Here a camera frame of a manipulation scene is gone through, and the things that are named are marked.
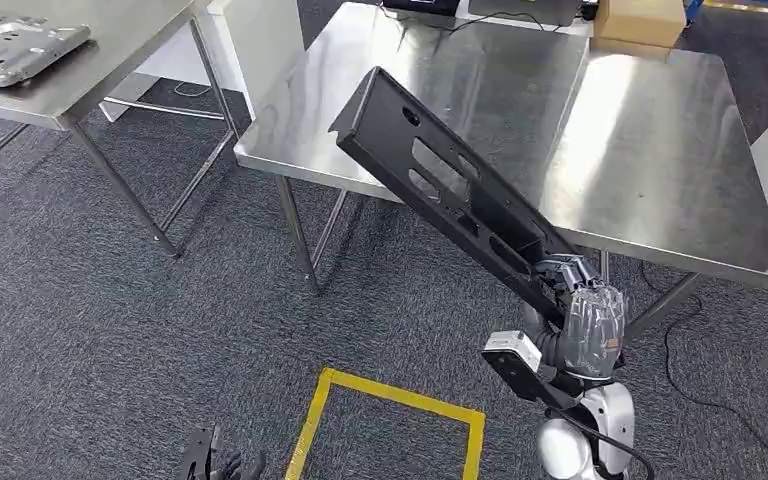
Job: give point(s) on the dark left robot hand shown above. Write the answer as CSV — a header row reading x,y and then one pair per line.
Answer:
x,y
238,469

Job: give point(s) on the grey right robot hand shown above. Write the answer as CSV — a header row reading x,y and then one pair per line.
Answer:
x,y
592,331

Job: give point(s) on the black metal plate with slots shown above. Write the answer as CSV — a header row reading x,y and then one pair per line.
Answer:
x,y
384,139

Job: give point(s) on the yellow tape square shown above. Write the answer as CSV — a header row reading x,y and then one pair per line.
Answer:
x,y
397,395

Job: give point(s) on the large steel table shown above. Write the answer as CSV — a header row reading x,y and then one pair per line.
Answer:
x,y
656,166

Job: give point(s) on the cardboard box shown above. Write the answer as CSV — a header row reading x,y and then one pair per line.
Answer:
x,y
639,23

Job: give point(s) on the black device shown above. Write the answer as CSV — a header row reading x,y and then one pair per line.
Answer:
x,y
424,6

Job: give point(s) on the white panel board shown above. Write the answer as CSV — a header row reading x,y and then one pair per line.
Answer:
x,y
258,46

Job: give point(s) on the grey stamped metal part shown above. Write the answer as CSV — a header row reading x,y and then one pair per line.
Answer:
x,y
13,53

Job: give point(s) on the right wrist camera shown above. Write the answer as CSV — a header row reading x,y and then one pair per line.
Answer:
x,y
513,354

